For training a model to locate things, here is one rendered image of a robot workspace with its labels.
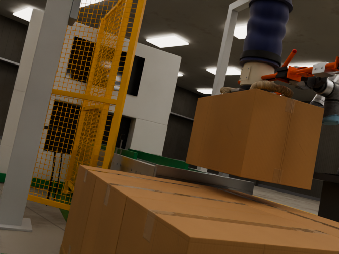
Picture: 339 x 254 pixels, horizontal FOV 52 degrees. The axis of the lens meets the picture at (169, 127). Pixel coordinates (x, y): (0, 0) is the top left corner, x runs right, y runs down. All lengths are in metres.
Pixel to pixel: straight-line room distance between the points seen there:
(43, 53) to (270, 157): 1.66
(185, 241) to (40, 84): 1.99
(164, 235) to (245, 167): 0.85
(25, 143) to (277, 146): 1.63
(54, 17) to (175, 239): 2.11
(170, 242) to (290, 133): 1.07
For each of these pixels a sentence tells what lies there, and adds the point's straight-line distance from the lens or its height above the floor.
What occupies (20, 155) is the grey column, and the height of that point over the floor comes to 0.47.
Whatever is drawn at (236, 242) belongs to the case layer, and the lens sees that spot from 0.76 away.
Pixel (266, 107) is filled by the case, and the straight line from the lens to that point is 1.63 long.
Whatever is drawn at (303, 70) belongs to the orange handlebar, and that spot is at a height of 1.17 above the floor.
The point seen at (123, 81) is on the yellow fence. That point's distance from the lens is 2.74.
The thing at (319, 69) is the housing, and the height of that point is 1.16.
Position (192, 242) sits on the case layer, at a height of 0.53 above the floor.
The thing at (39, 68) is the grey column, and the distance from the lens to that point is 2.55.
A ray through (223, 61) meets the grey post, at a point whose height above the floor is 2.25.
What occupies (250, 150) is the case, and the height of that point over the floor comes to 0.77.
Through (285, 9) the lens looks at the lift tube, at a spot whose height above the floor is 1.56.
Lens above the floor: 0.69
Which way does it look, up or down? 4 degrees up
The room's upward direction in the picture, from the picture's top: 12 degrees clockwise
